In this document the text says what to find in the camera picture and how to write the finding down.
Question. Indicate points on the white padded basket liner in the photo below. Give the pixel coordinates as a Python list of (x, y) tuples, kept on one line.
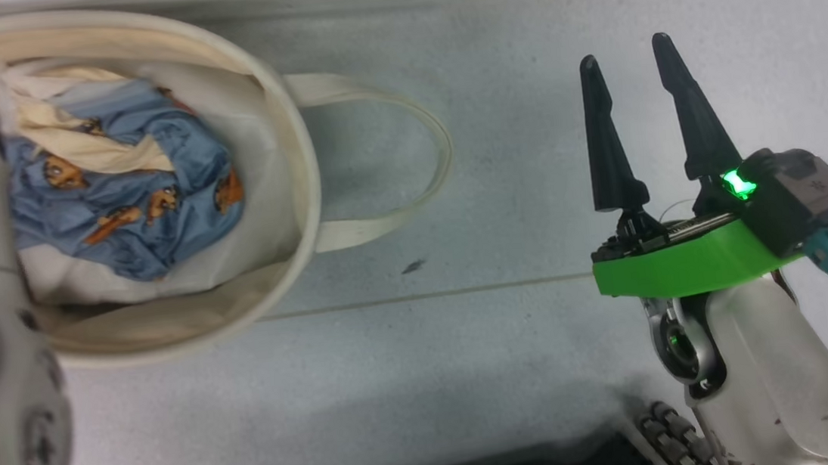
[(259, 202)]

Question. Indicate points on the blue garment with orange prints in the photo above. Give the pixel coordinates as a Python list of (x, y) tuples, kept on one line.
[(146, 213)]

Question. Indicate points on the cream canvas laundry basket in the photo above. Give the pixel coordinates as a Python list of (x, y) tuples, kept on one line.
[(297, 198)]

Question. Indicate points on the cream beige garment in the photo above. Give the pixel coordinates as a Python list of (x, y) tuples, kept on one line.
[(94, 145)]

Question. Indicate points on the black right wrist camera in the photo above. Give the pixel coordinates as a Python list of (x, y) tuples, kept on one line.
[(798, 195)]

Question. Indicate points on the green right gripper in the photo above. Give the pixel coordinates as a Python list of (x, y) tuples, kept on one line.
[(683, 263)]

